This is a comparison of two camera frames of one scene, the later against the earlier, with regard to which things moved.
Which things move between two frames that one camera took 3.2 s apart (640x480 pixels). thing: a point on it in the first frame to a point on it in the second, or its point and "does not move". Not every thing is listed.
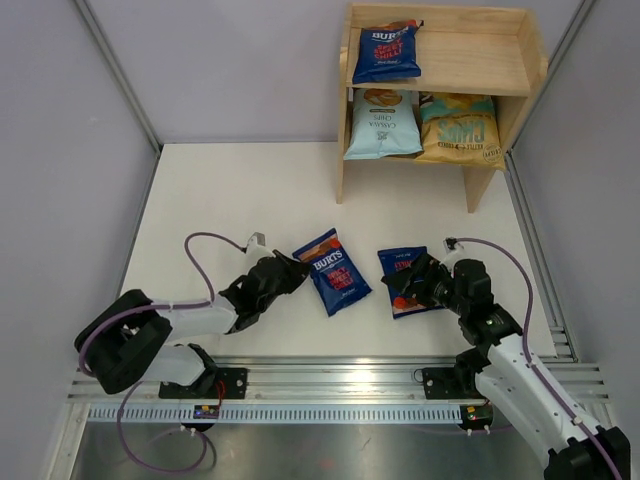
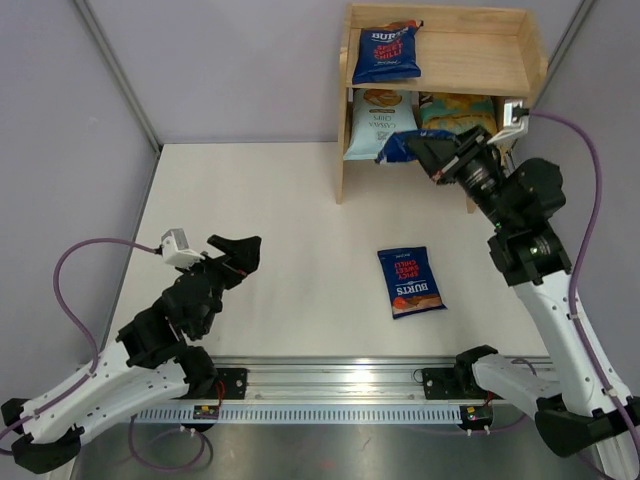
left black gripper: (296, 271) to (245, 261)
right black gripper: (427, 267) to (446, 159)
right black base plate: (450, 383) does not move
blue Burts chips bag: (394, 261) does not move
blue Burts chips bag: (333, 272) to (397, 149)
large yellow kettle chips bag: (460, 128) does not move
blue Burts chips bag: (388, 52) does not move
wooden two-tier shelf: (497, 52) does not move
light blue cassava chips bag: (384, 124) does not move
